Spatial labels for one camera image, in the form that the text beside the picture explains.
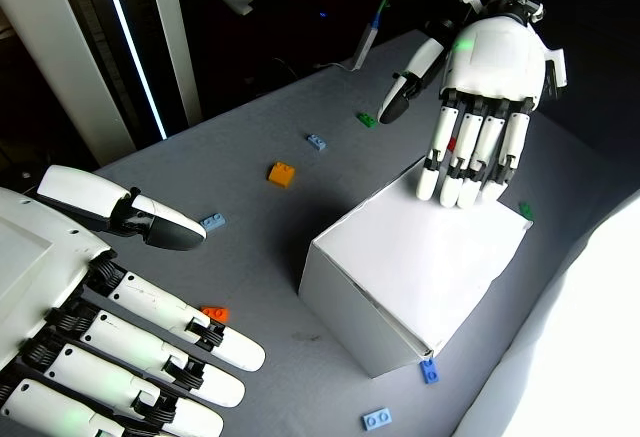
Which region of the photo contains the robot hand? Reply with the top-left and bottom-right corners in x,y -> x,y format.
377,14 -> 547,211
0,164 -> 267,437

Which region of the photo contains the cardboard box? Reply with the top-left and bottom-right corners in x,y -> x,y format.
298,159 -> 535,379

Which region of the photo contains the grey tablecloth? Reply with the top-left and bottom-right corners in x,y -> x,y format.
0,29 -> 640,437

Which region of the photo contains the white cabinet with light strip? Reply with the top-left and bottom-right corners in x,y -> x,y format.
0,0 -> 204,154

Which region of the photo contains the thick orange toy brick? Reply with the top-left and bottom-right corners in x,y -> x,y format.
267,161 -> 296,190

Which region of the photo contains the white backdrop sheet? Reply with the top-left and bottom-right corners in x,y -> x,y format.
452,191 -> 640,437

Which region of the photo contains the deep blue flat toy brick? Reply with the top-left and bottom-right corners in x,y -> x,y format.
418,358 -> 441,385

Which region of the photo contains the light blue flat toy brick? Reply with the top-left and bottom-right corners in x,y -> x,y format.
361,407 -> 394,432

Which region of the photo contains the grey cable adapter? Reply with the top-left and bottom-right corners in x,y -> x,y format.
352,19 -> 381,72

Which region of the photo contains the white cable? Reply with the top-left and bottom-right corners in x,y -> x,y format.
314,59 -> 359,72

